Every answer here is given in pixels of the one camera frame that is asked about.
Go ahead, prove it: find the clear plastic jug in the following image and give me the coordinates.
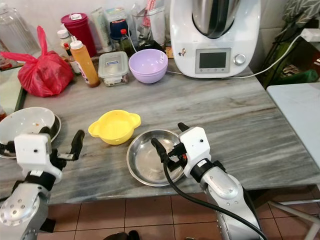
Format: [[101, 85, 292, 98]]
[[0, 2, 32, 55]]

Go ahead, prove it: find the stainless steel plate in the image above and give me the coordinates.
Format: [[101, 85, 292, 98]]
[[126, 128, 191, 188]]

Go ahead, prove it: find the yellow bowl with handles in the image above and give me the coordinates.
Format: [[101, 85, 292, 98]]
[[87, 109, 142, 147]]

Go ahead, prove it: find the dark bottle red cap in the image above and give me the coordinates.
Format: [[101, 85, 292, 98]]
[[119, 28, 136, 56]]

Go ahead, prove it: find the white bowl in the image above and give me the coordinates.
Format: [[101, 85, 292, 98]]
[[0, 106, 57, 147]]

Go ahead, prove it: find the white capped bottle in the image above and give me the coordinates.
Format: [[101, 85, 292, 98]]
[[56, 28, 73, 50]]

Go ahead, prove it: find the dark metal plate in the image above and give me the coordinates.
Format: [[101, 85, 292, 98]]
[[0, 114, 63, 160]]

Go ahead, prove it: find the white power cable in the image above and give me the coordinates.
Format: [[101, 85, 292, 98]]
[[166, 29, 320, 80]]

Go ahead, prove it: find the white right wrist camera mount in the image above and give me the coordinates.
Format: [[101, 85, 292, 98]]
[[178, 126, 212, 179]]

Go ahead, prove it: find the white power adapter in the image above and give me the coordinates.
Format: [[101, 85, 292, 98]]
[[299, 28, 320, 42]]

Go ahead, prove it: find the red plastic bag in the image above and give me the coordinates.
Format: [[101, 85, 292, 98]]
[[0, 25, 76, 99]]

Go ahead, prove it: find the orange sauce squeeze bottle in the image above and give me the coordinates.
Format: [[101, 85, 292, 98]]
[[68, 36, 101, 89]]

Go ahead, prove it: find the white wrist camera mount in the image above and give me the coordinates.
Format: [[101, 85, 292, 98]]
[[178, 126, 212, 179], [13, 132, 55, 177]]

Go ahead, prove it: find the purple plastic bowl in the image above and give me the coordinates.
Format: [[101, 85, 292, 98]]
[[128, 48, 170, 85]]

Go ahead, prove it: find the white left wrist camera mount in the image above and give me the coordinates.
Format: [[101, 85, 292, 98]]
[[13, 132, 55, 177]]

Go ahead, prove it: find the white tray black frame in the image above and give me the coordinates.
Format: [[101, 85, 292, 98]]
[[0, 66, 28, 114]]

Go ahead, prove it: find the clear plastic bag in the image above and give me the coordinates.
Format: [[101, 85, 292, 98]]
[[131, 0, 168, 49]]

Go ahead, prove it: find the black robot left foot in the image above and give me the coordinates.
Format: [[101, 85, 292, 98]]
[[102, 231, 141, 240]]

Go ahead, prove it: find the red canister white lid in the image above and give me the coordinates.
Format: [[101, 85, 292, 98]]
[[59, 12, 97, 57]]

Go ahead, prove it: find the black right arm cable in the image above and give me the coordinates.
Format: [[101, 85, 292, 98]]
[[162, 155, 269, 240]]

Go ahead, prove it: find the white food processor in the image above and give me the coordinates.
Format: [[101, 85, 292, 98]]
[[168, 0, 263, 80]]

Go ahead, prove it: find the clear lidded food container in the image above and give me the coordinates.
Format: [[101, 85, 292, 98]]
[[97, 51, 130, 87]]

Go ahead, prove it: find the pale green packet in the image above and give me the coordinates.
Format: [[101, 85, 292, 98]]
[[90, 7, 113, 53]]

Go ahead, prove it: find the black rack with green items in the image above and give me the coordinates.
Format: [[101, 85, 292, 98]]
[[259, 0, 320, 89]]

